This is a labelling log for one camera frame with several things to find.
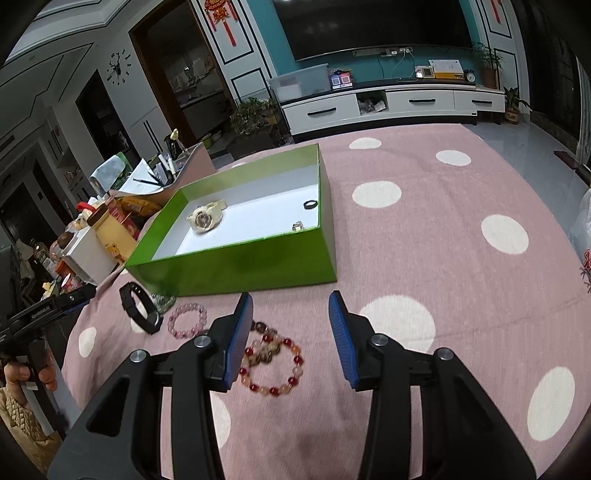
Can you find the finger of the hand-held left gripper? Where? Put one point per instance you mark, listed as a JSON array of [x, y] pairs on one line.
[[69, 300]]

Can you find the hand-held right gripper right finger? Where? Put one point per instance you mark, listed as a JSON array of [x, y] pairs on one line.
[[344, 341]]

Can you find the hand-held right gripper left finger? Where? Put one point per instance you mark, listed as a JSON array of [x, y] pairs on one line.
[[242, 337]]

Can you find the black wrist watch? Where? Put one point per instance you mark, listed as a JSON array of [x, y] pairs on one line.
[[138, 309]]

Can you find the green cardboard box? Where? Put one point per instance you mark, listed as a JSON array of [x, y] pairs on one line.
[[254, 267]]

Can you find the green jade pendant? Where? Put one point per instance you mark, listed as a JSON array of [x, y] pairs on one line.
[[165, 302]]

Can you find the person's left forearm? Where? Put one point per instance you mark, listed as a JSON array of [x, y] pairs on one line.
[[18, 420]]

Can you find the person's left hand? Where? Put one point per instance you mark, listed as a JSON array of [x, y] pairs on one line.
[[16, 374]]

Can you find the yellow bear cup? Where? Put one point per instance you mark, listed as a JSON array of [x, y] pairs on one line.
[[108, 233]]

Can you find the pink polka dot tablecloth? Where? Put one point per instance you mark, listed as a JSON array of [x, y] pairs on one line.
[[415, 258]]

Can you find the yellow snack bag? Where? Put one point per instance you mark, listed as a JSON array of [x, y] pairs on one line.
[[134, 204]]

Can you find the cream wrist watch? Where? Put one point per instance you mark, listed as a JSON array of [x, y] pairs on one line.
[[203, 217]]

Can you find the green white packet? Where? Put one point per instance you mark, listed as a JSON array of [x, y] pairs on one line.
[[111, 170]]

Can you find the white paper sheet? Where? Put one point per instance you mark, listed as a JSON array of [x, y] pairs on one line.
[[138, 180]]

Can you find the pink pen holder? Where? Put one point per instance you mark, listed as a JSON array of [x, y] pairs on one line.
[[196, 161]]

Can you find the cream back scratcher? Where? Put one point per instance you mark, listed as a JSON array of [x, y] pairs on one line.
[[175, 135]]

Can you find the potted floor plant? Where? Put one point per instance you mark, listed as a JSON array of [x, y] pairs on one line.
[[251, 120]]

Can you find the white television cabinet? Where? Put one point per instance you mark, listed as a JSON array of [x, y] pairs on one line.
[[415, 99]]

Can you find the clear plastic storage box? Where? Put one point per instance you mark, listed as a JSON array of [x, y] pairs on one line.
[[298, 83]]

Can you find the white plastic bag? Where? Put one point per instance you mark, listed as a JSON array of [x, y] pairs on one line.
[[582, 226]]

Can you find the small potted plant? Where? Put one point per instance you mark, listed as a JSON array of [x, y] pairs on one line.
[[512, 106]]

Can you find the yellow white desk calendar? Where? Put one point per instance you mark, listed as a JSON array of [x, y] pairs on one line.
[[445, 69]]

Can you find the white power strip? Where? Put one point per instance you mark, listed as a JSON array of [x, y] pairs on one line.
[[374, 51]]

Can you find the small alarm clock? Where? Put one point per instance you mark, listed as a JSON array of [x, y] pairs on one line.
[[469, 76]]

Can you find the tall potted plant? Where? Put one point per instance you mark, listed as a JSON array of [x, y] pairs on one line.
[[489, 62]]

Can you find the black television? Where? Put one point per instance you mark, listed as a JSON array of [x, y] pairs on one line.
[[369, 23]]

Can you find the black wall clock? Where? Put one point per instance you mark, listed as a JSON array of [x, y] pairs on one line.
[[117, 68]]

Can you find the red knot wall decoration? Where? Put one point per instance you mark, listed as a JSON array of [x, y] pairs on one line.
[[221, 9]]

